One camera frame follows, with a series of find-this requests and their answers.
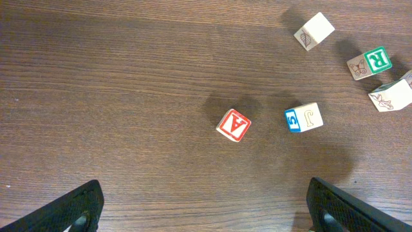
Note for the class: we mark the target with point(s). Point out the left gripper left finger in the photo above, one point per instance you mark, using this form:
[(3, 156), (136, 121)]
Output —
[(78, 210)]

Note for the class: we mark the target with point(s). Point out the green letter R block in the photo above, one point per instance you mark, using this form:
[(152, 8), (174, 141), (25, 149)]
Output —
[(369, 63)]

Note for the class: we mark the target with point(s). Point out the top plain wooden block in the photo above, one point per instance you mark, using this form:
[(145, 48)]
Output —
[(314, 31)]

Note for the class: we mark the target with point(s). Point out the red letter A block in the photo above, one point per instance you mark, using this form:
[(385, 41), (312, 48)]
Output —
[(233, 125)]

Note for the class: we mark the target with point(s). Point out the wooden block red side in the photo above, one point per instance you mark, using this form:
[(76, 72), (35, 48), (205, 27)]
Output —
[(393, 96)]

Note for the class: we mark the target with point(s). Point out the wooden letter J block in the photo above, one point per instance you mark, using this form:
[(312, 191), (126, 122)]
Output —
[(303, 118)]

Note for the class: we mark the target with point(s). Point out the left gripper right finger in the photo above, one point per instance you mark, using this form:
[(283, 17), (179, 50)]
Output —
[(332, 209)]

